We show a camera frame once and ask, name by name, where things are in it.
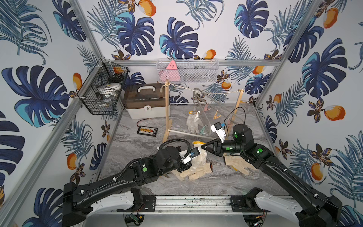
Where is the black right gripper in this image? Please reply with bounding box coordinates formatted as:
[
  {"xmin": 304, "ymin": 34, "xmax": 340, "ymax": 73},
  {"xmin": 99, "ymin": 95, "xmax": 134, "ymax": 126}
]
[{"xmin": 201, "ymin": 137, "xmax": 244, "ymax": 158}]

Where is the beige glove red cuff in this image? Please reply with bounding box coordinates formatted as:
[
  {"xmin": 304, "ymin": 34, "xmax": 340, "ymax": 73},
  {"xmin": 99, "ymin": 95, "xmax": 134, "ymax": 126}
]
[{"xmin": 172, "ymin": 163, "xmax": 213, "ymax": 181}]

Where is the white glove yellow cuff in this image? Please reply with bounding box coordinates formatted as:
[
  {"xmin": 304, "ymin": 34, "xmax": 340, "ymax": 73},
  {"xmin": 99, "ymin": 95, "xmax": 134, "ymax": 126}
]
[{"xmin": 186, "ymin": 111, "xmax": 204, "ymax": 134}]

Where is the wooden drying rack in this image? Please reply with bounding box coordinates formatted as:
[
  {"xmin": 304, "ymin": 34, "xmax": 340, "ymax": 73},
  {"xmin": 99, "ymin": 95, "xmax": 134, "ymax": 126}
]
[{"xmin": 162, "ymin": 80, "xmax": 229, "ymax": 142}]

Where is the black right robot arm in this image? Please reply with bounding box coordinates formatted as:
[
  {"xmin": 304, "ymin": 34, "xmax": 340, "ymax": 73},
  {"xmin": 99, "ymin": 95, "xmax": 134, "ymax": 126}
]
[{"xmin": 202, "ymin": 123, "xmax": 342, "ymax": 227}]

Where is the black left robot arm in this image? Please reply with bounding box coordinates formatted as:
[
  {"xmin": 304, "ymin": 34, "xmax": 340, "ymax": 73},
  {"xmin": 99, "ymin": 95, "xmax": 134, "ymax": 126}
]
[{"xmin": 62, "ymin": 146, "xmax": 200, "ymax": 227}]

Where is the beige glove right side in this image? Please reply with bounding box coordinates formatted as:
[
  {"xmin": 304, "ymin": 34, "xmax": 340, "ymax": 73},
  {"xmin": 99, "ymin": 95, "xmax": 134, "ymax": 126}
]
[{"xmin": 224, "ymin": 156, "xmax": 257, "ymax": 176}]

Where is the small black tablet device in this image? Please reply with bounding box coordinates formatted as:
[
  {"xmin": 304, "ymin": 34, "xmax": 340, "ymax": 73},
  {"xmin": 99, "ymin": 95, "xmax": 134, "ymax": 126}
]
[{"xmin": 137, "ymin": 126, "xmax": 158, "ymax": 137}]

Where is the brown lidded storage box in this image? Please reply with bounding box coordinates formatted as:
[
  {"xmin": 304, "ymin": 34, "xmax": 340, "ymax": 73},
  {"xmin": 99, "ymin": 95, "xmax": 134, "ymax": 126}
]
[{"xmin": 123, "ymin": 83, "xmax": 170, "ymax": 120}]

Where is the pink triangular card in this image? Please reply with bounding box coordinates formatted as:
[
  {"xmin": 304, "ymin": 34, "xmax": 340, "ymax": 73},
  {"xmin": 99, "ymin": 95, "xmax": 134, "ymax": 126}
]
[{"xmin": 159, "ymin": 60, "xmax": 181, "ymax": 82}]

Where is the white object in basket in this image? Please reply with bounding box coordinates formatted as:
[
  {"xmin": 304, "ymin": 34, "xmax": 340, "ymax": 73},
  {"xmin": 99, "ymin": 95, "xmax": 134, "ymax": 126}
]
[{"xmin": 96, "ymin": 83, "xmax": 122, "ymax": 97}]

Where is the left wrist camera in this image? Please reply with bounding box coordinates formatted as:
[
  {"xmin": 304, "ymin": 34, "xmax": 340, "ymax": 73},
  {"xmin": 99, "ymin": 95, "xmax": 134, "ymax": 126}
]
[{"xmin": 182, "ymin": 147, "xmax": 200, "ymax": 164}]

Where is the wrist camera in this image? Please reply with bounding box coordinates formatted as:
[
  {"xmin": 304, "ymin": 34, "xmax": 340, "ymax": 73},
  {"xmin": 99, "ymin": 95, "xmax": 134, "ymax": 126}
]
[
  {"xmin": 182, "ymin": 147, "xmax": 200, "ymax": 164},
  {"xmin": 211, "ymin": 122, "xmax": 226, "ymax": 143}
]

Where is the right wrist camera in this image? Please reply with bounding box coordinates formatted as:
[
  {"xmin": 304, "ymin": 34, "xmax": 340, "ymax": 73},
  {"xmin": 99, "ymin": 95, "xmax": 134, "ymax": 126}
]
[{"xmin": 211, "ymin": 122, "xmax": 226, "ymax": 143}]

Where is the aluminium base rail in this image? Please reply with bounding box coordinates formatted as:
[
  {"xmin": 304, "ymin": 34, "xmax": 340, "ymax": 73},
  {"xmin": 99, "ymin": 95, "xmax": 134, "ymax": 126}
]
[{"xmin": 76, "ymin": 194, "xmax": 301, "ymax": 215}]

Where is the clear mesh wall tray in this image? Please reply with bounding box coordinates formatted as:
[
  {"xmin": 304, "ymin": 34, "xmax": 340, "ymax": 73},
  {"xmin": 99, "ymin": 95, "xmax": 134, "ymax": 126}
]
[{"xmin": 156, "ymin": 59, "xmax": 219, "ymax": 84}]

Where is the black wire basket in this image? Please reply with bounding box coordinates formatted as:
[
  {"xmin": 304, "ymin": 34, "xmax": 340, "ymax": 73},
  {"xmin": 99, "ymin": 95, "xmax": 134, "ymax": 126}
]
[{"xmin": 77, "ymin": 59, "xmax": 130, "ymax": 115}]

